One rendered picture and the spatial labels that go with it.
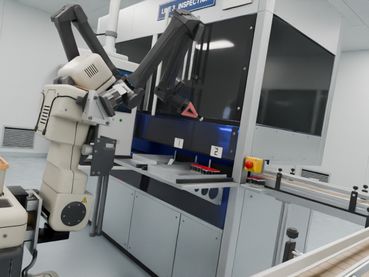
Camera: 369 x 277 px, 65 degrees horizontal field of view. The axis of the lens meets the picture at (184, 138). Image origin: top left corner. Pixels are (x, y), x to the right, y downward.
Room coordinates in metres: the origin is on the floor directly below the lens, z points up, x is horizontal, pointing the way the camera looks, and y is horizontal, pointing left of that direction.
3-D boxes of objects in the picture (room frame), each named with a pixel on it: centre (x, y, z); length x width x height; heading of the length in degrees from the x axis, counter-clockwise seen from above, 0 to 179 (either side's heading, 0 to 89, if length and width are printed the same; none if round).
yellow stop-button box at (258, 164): (1.53, -0.38, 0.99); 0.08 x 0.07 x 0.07; 132
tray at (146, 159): (1.89, 0.10, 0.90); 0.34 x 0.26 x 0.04; 132
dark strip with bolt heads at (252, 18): (1.62, -0.27, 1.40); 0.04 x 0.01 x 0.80; 42
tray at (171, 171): (1.56, -0.04, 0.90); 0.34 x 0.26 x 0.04; 132
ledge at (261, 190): (1.55, -0.42, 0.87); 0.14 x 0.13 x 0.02; 132
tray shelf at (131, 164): (1.71, 0.04, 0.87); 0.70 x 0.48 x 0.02; 42
